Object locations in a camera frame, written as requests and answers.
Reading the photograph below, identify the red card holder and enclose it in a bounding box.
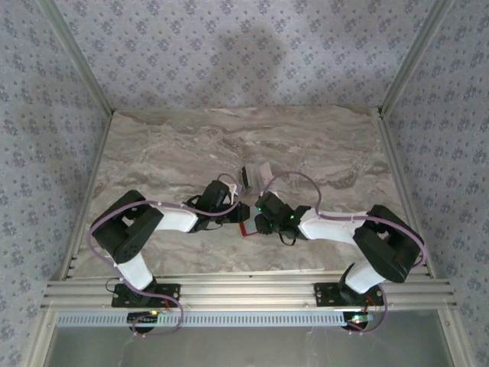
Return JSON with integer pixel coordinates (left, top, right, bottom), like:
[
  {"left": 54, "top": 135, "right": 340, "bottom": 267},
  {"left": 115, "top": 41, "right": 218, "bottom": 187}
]
[{"left": 237, "top": 217, "right": 261, "bottom": 238}]

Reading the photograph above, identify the small clear plastic packet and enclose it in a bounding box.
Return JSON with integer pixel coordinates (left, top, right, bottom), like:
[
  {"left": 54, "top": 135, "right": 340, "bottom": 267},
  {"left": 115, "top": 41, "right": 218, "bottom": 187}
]
[{"left": 238, "top": 163, "right": 274, "bottom": 193}]

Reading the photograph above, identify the black right control board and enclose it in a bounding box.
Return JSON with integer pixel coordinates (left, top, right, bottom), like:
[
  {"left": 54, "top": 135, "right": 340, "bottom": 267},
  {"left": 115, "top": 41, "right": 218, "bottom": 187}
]
[{"left": 342, "top": 312, "right": 374, "bottom": 330}]

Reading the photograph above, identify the black control board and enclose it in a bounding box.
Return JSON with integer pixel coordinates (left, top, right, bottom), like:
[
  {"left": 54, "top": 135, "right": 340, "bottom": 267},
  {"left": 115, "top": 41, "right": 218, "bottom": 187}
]
[
  {"left": 342, "top": 312, "right": 374, "bottom": 330},
  {"left": 128, "top": 311, "right": 160, "bottom": 332}
]

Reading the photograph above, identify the black left control board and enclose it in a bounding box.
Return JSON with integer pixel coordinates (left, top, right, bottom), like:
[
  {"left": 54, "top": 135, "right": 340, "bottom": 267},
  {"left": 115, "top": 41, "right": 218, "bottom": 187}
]
[{"left": 128, "top": 311, "right": 160, "bottom": 332}]

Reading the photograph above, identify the aluminium mounting rail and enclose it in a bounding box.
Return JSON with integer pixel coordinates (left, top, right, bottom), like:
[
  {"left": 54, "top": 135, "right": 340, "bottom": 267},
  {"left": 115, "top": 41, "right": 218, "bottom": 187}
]
[{"left": 40, "top": 271, "right": 458, "bottom": 310}]

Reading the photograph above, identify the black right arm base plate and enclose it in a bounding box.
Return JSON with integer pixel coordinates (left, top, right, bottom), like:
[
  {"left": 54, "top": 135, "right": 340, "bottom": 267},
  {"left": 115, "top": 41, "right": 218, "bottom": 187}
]
[{"left": 313, "top": 281, "right": 384, "bottom": 309}]

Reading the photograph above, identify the grey slotted cable duct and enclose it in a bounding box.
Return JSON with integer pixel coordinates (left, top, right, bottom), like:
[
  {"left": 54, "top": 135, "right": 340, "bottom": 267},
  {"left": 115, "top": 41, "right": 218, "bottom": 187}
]
[{"left": 56, "top": 311, "right": 377, "bottom": 328}]

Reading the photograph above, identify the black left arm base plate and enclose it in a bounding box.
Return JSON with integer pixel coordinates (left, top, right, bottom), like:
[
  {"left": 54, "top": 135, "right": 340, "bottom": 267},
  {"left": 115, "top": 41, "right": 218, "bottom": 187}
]
[{"left": 111, "top": 282, "right": 181, "bottom": 308}]

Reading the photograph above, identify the aluminium table side rail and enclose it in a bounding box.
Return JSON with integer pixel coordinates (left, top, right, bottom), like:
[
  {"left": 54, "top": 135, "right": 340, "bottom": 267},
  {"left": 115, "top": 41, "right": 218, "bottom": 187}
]
[
  {"left": 377, "top": 111, "right": 436, "bottom": 278},
  {"left": 57, "top": 112, "right": 115, "bottom": 282}
]

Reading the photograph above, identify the aluminium frame post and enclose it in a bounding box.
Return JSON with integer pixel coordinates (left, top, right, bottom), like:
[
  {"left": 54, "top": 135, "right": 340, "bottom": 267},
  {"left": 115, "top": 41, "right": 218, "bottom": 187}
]
[
  {"left": 37, "top": 0, "right": 116, "bottom": 115},
  {"left": 378, "top": 0, "right": 456, "bottom": 116}
]

